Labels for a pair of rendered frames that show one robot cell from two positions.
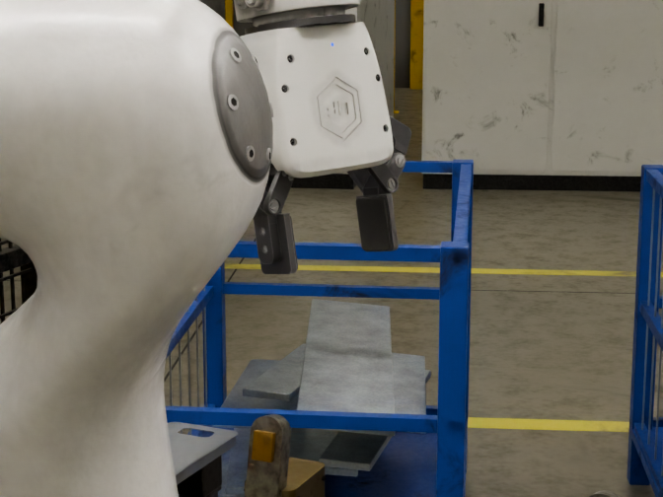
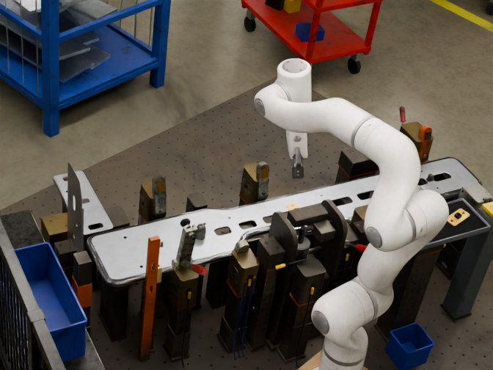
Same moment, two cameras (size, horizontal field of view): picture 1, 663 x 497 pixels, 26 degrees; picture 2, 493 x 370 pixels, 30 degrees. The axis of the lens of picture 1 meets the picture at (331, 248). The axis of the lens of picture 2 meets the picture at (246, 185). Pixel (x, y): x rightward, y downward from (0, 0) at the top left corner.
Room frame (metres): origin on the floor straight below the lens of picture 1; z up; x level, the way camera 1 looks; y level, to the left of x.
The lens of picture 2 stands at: (-0.01, 1.73, 2.89)
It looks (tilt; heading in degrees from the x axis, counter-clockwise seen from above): 39 degrees down; 303
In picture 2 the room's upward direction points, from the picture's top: 9 degrees clockwise
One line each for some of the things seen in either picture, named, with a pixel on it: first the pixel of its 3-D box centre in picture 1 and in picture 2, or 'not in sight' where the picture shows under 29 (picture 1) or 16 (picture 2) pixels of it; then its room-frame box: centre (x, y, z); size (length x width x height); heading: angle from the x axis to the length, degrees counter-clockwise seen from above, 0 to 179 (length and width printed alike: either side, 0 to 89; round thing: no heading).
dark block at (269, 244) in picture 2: not in sight; (262, 296); (0.96, 0.05, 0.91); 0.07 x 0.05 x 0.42; 156
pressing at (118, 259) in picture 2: not in sight; (300, 211); (1.06, -0.26, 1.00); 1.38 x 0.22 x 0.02; 66
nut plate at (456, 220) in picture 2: not in sight; (458, 216); (0.62, -0.42, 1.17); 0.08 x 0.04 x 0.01; 83
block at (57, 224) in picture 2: not in sight; (59, 267); (1.48, 0.38, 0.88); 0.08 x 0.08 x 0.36; 66
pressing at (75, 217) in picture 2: not in sight; (75, 219); (1.37, 0.42, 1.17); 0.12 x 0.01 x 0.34; 156
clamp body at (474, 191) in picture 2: not in sight; (465, 235); (0.65, -0.71, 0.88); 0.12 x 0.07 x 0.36; 156
